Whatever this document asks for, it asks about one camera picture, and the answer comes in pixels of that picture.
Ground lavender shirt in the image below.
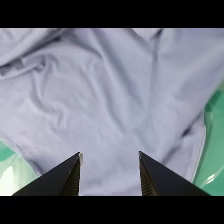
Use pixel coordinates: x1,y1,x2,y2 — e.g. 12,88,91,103
0,27,224,197

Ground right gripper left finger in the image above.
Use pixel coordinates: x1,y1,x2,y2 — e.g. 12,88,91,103
12,151,84,197

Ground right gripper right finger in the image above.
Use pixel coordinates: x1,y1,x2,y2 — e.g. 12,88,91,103
138,150,211,197

